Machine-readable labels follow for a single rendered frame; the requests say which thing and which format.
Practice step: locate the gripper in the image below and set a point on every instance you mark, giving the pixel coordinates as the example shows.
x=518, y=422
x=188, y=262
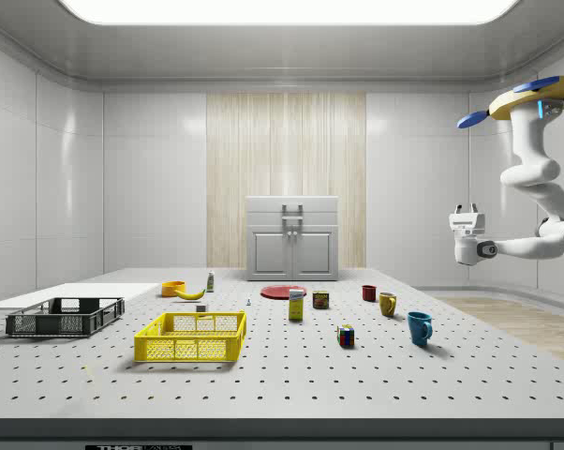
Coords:
x=467, y=220

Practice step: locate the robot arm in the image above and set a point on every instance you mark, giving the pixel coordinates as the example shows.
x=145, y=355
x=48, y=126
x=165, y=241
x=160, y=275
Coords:
x=528, y=136

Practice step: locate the yellow mug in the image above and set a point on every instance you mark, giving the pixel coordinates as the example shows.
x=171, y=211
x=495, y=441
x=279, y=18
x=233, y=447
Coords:
x=386, y=304

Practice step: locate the blue mug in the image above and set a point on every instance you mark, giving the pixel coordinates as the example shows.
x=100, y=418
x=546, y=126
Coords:
x=418, y=329

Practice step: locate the red mug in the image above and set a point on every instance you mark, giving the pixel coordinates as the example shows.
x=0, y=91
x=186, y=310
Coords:
x=368, y=293

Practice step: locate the drone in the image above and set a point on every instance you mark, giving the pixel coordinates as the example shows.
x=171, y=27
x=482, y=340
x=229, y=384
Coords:
x=521, y=100

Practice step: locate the flat-sided can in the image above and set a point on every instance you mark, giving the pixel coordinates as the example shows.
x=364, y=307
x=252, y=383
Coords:
x=320, y=300

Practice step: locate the puzzle cube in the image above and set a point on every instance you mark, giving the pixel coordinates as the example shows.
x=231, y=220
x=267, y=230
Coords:
x=346, y=336

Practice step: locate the white cabinet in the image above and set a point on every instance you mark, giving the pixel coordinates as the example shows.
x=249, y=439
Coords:
x=291, y=234

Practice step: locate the yellow and white box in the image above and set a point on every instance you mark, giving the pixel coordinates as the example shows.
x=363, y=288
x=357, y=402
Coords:
x=296, y=307

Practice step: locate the red plate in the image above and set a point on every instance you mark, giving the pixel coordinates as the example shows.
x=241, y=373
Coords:
x=277, y=292

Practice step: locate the small white bottle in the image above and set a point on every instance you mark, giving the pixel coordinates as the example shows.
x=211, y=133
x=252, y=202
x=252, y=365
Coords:
x=210, y=282

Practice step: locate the banana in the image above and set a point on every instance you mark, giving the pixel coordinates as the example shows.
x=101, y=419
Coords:
x=189, y=295

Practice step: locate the yellow bowl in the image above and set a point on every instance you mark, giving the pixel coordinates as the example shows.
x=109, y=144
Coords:
x=171, y=289

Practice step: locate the yellow basket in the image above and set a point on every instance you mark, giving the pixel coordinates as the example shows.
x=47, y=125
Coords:
x=188, y=349

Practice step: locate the dark grey basket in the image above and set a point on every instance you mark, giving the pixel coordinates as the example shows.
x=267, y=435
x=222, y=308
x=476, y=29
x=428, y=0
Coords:
x=90, y=323

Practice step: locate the white board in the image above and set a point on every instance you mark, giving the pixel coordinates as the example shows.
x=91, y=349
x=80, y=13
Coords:
x=76, y=293

